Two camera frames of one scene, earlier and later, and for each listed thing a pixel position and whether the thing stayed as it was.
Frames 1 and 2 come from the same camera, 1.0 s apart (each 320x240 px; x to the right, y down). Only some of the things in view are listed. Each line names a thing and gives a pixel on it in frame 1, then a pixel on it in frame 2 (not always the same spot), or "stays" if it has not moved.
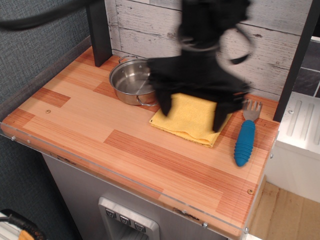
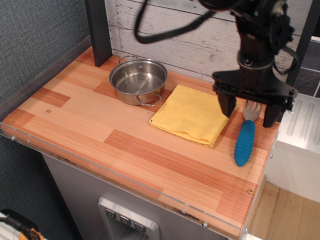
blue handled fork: [245, 141] stays
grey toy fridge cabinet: [80, 192] stays
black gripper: [199, 73] → [254, 80]
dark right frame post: [291, 82] stays
